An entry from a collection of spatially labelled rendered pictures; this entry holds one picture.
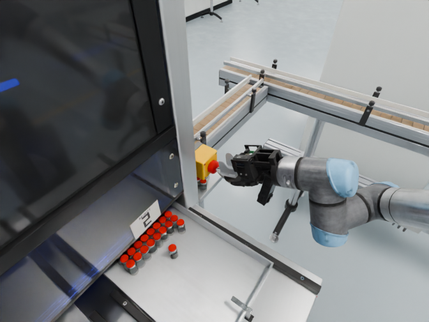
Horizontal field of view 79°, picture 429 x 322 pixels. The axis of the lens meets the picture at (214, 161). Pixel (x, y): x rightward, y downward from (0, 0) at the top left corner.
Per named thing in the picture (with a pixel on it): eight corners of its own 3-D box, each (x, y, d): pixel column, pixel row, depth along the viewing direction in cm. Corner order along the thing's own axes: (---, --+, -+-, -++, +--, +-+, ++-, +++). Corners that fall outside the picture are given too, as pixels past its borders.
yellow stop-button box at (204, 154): (184, 170, 81) (182, 153, 76) (198, 157, 85) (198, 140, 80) (204, 181, 78) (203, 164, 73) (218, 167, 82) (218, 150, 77)
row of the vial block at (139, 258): (127, 272, 66) (123, 264, 63) (175, 222, 77) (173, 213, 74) (134, 277, 65) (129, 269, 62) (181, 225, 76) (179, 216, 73)
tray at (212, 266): (103, 274, 66) (98, 268, 64) (172, 205, 81) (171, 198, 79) (212, 375, 52) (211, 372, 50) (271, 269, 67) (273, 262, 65)
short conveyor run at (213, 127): (177, 195, 89) (172, 161, 78) (145, 176, 95) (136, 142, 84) (269, 104, 129) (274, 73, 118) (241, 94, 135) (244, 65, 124)
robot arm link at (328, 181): (350, 208, 50) (348, 167, 48) (295, 199, 57) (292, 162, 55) (361, 191, 55) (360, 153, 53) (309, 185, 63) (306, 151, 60)
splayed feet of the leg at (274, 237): (266, 238, 170) (269, 227, 160) (296, 189, 199) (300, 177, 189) (277, 245, 166) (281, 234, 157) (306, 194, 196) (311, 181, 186)
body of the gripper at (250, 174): (242, 144, 70) (285, 144, 62) (251, 169, 74) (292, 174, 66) (227, 160, 65) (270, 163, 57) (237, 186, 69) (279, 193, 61)
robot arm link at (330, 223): (369, 237, 58) (369, 192, 55) (327, 255, 55) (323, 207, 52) (342, 222, 65) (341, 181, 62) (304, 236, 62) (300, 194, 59)
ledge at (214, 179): (168, 184, 90) (167, 180, 89) (191, 162, 97) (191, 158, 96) (200, 202, 84) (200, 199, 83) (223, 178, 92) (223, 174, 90)
